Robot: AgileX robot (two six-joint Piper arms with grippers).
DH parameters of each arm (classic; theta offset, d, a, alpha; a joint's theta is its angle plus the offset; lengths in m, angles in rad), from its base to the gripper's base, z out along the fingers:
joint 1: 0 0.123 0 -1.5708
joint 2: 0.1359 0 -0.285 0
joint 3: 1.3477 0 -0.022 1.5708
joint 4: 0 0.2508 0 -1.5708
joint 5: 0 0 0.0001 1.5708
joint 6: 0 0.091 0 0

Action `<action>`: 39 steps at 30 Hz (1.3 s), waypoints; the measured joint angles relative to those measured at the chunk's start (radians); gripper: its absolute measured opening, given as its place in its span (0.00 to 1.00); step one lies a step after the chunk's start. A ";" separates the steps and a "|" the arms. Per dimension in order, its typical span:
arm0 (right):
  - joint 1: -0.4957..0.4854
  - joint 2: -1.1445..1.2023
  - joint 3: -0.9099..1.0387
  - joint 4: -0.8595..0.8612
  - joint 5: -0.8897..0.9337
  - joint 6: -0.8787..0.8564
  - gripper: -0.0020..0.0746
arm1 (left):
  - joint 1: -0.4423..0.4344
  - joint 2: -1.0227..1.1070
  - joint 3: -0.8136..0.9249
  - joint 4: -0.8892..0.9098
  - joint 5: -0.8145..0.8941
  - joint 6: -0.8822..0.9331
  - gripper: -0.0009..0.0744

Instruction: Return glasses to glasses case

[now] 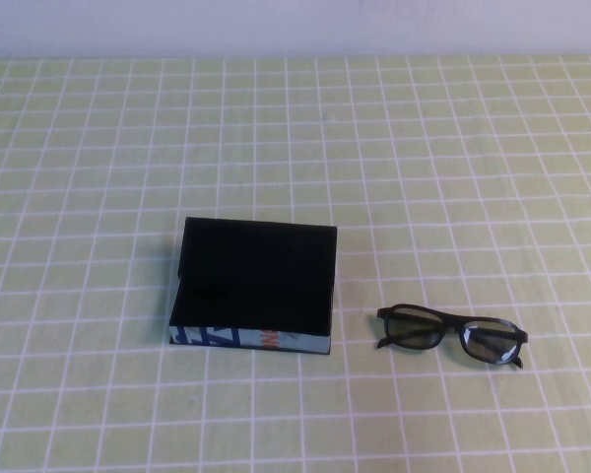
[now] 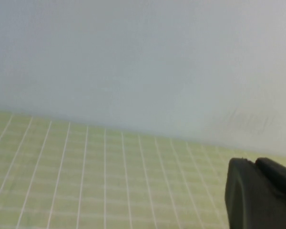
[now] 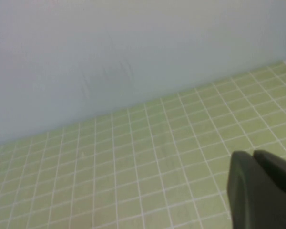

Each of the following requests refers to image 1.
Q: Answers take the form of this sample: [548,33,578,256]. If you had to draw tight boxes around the black framed glasses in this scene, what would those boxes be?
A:
[373,304,530,371]

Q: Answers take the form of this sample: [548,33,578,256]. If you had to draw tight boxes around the green white grid tablecloth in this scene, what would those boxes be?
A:
[0,52,591,473]

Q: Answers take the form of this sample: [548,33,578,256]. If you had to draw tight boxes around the black glasses case printed side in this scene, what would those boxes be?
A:
[168,216,340,357]

